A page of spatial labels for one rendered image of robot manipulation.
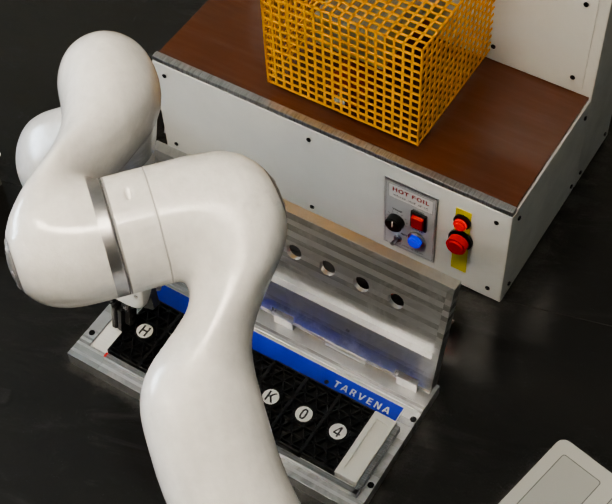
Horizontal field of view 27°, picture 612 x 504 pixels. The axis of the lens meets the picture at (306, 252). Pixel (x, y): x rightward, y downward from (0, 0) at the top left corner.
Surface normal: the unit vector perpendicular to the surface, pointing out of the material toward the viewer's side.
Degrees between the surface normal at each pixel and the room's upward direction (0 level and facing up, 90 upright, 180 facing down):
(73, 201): 4
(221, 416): 32
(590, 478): 0
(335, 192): 90
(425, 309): 75
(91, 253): 46
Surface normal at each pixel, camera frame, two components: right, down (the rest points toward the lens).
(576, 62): -0.53, 0.69
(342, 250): -0.52, 0.51
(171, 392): -0.41, -0.19
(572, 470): -0.04, -0.60
